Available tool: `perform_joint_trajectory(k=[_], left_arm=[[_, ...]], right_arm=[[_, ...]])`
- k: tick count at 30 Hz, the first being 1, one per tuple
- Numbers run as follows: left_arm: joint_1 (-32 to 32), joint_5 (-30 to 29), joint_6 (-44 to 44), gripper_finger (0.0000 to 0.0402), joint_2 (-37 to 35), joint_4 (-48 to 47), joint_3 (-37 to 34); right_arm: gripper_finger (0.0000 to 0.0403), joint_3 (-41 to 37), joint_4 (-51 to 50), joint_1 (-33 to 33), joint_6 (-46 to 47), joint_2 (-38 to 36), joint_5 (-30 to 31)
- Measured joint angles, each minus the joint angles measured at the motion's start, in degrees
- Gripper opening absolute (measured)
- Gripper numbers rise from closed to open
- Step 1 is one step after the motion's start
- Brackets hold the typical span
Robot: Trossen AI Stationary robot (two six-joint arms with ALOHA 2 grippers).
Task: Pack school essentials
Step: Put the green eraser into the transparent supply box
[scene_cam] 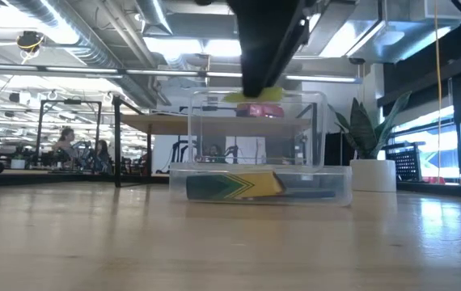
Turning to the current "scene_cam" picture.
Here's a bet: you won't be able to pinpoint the person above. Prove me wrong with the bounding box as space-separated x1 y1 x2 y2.
53 127 78 171
94 139 113 175
204 144 224 163

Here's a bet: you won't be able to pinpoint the green plant in white pot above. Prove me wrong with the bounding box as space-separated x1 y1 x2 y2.
327 91 413 193

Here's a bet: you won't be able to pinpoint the black yellow hanging cable reel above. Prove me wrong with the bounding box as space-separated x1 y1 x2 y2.
15 31 46 54

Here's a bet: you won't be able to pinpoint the yellow hanging cable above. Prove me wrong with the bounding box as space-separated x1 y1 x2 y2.
434 0 442 183

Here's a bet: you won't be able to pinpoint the clear plastic lidded container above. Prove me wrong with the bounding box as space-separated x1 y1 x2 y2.
168 89 353 207

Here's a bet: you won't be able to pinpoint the black metal frame stand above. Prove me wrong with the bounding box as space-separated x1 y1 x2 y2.
36 98 103 171

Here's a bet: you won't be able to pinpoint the black mesh basket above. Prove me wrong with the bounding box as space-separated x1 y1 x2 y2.
384 141 426 183

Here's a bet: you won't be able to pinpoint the yellow sticky note pad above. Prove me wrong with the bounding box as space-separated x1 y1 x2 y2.
222 86 286 103

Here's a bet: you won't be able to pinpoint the wooden shelf riser black legs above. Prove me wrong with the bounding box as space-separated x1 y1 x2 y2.
112 96 320 189

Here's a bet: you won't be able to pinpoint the red stapler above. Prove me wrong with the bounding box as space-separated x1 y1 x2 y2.
236 102 285 119

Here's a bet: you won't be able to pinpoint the blue-handled scissors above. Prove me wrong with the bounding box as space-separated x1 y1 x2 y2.
282 188 337 200

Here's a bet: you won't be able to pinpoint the long ceiling light tube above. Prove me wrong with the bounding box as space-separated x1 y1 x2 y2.
0 63 364 84

